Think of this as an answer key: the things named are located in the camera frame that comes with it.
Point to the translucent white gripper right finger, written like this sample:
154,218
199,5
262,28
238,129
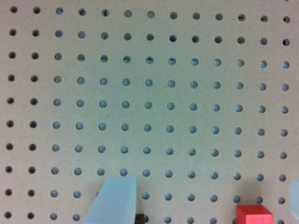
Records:
294,198

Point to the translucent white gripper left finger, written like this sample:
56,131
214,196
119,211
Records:
115,203

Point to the black interlocking cube block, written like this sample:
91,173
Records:
139,219

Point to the red rectangular block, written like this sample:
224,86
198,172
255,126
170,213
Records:
253,214

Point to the brown perforated pegboard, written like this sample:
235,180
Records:
196,99

